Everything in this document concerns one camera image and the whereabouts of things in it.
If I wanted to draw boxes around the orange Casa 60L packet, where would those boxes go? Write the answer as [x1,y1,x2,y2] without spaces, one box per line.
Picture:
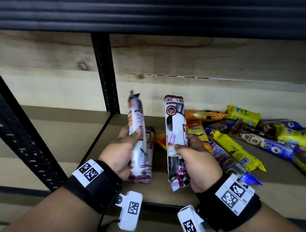
[185,109,229,122]
[155,132,168,151]
[186,119,213,153]

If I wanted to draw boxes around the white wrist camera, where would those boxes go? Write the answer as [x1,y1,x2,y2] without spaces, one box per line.
[177,205,206,232]
[115,191,143,232]

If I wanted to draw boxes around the black metal wooden shelf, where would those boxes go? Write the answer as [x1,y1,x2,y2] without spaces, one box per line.
[0,0,306,232]

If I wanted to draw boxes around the person's right hand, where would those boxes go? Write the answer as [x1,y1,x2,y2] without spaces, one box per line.
[174,134,223,193]

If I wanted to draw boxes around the person's left hand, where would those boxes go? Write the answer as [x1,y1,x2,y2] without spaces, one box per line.
[98,124,144,181]

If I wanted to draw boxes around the drawstring bag packet purple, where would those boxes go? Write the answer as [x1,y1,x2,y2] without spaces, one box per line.
[164,95,191,192]
[127,126,156,185]
[127,90,148,176]

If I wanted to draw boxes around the black camera cable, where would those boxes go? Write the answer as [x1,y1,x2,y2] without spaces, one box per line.
[97,210,120,232]

